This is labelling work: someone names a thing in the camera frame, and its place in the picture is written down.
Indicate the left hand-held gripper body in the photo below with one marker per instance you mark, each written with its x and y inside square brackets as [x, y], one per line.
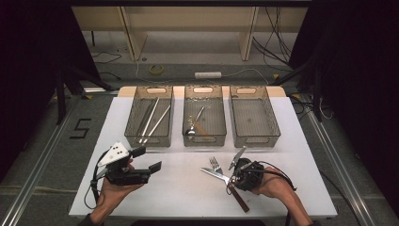
[114, 155]

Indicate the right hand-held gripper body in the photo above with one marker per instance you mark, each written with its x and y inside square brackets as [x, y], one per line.
[249, 175]

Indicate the translucent grey plastic bin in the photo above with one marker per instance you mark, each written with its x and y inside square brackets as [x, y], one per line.
[215, 114]
[164, 132]
[254, 113]

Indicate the white chopstick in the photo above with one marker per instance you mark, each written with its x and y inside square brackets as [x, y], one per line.
[158, 123]
[150, 119]

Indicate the metal chopstick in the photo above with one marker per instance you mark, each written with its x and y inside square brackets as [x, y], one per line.
[147, 116]

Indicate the metal spoon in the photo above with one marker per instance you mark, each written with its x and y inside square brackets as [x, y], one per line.
[190, 132]

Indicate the small wooden spoon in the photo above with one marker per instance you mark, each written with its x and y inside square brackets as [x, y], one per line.
[201, 129]

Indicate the person's right hand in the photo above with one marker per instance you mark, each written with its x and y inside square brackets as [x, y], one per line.
[276, 185]

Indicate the person's left hand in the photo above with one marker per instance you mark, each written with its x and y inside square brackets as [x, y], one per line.
[113, 197]

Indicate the metal fork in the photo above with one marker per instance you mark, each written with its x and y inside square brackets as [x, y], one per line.
[214, 163]

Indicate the white board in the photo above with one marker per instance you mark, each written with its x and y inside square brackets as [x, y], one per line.
[298, 141]

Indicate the yellow floor tape piece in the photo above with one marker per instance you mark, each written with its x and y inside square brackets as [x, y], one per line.
[275, 76]
[88, 97]
[296, 95]

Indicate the black metal stand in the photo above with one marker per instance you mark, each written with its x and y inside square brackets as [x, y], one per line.
[60, 94]
[317, 94]

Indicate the yellow tape roll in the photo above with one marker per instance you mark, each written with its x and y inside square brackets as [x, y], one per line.
[151, 69]

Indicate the white power strip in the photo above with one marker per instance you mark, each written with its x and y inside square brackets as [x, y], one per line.
[208, 75]

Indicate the black curtain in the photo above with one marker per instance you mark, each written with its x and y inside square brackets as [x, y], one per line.
[360, 62]
[25, 62]

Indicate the light wooden desk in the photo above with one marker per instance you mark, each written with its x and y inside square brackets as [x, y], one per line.
[188, 19]

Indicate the aluminium floor rail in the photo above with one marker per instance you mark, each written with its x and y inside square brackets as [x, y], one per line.
[340, 166]
[40, 163]
[100, 90]

